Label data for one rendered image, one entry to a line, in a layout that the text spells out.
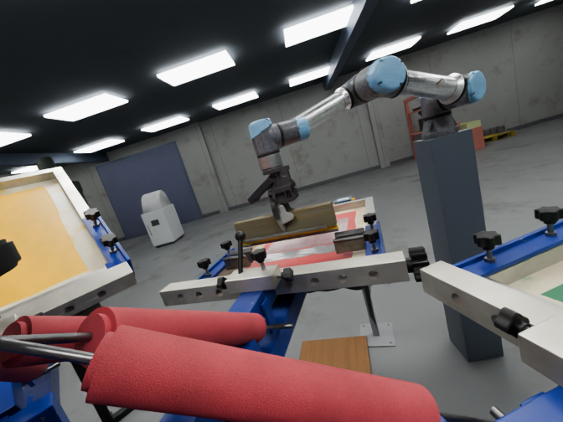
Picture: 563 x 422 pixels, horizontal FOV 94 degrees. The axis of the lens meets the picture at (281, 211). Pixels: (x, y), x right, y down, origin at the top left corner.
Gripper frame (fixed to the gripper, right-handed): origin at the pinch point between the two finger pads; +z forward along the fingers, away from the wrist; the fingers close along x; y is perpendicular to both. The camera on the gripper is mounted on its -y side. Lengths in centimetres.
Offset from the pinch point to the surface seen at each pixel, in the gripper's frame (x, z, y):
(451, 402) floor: 30, 109, 44
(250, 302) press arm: -37.1, 4.8, 1.6
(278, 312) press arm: -23.7, 17.0, 0.3
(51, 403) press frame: -62, 4, -23
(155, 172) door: 687, -96, -672
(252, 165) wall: 773, -21, -344
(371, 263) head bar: -26.0, 4.9, 27.4
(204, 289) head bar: -26.7, 5.8, -17.7
